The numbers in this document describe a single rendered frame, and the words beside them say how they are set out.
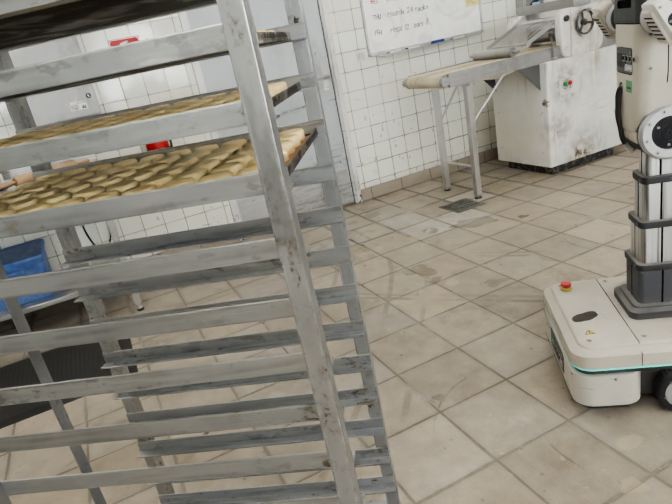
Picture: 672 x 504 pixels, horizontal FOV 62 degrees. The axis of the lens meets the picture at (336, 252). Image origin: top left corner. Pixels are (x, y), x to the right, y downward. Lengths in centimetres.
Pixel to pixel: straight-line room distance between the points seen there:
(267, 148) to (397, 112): 417
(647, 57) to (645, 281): 71
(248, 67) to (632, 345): 157
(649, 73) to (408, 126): 325
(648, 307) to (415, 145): 320
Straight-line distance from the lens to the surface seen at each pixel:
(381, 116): 476
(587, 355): 194
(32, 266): 365
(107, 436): 101
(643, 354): 197
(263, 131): 68
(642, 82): 185
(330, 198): 116
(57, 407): 132
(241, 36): 68
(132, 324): 87
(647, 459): 195
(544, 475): 187
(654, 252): 205
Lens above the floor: 129
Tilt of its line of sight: 20 degrees down
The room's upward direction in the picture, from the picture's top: 12 degrees counter-clockwise
